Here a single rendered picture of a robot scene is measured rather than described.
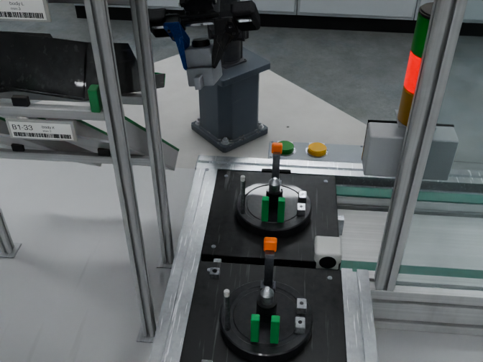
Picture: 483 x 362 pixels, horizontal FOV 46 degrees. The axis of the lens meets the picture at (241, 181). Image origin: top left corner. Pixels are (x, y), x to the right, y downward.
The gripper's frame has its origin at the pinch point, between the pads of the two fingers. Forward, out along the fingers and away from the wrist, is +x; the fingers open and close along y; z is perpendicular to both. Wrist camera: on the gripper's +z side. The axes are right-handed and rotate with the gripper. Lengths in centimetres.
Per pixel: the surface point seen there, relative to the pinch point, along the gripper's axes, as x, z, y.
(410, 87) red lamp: 12.6, 10.3, 31.9
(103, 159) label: 17.2, -3.8, -17.4
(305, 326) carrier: 43.4, -4.6, 17.0
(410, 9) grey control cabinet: -159, -282, 55
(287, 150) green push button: 7.8, -34.4, 9.5
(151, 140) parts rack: 14.9, -1.4, -8.0
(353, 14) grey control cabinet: -158, -280, 18
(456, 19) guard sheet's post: 8.6, 19.9, 36.3
